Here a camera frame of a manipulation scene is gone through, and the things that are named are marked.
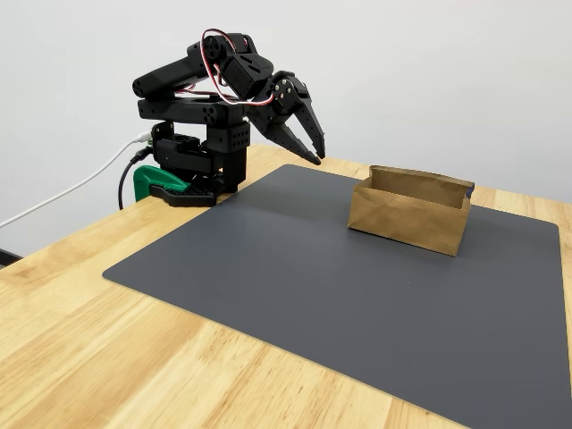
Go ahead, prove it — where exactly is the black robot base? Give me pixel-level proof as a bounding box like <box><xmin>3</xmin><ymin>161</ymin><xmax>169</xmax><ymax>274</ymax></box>
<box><xmin>148</xmin><ymin>119</ymin><xmax>225</xmax><ymax>209</ymax></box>

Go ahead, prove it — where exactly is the brown paper bag tray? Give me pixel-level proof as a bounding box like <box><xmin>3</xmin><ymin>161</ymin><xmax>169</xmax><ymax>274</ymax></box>
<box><xmin>347</xmin><ymin>164</ymin><xmax>475</xmax><ymax>258</ymax></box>

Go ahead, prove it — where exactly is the green clamp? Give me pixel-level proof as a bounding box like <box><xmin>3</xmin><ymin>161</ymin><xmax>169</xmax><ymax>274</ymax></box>
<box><xmin>133</xmin><ymin>164</ymin><xmax>192</xmax><ymax>203</ymax></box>

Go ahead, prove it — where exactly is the grey mat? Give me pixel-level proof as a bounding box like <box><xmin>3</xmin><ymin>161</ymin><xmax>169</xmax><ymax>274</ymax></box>
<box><xmin>101</xmin><ymin>163</ymin><xmax>567</xmax><ymax>429</ymax></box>

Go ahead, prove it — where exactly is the red white black servo cable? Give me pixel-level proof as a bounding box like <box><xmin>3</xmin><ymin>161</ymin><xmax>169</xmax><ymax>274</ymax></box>
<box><xmin>174</xmin><ymin>80</ymin><xmax>214</xmax><ymax>97</ymax></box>
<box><xmin>213</xmin><ymin>64</ymin><xmax>276</xmax><ymax>108</ymax></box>
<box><xmin>199</xmin><ymin>28</ymin><xmax>240</xmax><ymax>90</ymax></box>

